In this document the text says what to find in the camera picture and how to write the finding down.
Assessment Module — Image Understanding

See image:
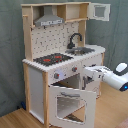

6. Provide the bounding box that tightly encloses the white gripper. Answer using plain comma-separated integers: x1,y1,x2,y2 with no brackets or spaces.
83,66,109,81

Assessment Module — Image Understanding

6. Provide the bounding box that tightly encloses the white toy microwave door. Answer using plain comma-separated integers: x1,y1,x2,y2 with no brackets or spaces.
87,3,110,21

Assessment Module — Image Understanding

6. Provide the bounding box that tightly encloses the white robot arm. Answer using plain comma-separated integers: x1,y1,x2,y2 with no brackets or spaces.
83,63,128,92

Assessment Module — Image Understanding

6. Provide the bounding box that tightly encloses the wooden toy kitchen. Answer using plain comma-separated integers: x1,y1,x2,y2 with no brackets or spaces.
22,2,110,128

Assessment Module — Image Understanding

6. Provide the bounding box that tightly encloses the white cabinet door with dispenser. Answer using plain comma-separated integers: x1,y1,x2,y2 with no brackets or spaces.
82,54,102,96

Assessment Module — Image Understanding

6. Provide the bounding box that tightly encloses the right stove knob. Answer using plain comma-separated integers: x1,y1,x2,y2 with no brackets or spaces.
71,66,79,74

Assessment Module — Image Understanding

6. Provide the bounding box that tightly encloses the stove knob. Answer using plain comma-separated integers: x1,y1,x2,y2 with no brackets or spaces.
54,73,60,79
71,66,79,74

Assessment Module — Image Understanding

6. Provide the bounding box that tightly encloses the grey toy sink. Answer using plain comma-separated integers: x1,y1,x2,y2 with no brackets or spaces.
66,47,94,56

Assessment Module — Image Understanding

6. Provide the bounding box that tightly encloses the white oven door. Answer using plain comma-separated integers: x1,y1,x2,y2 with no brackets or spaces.
49,86,96,128

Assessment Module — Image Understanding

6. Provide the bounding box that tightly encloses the black toy faucet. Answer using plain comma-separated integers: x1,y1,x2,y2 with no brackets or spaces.
67,33,83,49

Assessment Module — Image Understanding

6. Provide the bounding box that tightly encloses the left stove knob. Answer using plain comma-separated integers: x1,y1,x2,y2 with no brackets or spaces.
54,73,60,79

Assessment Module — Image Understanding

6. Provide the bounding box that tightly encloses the black toy stovetop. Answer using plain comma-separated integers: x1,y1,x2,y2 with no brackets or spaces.
34,53,71,66

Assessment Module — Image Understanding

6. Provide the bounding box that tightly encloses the grey range hood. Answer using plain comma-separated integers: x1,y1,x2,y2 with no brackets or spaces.
33,5,64,27

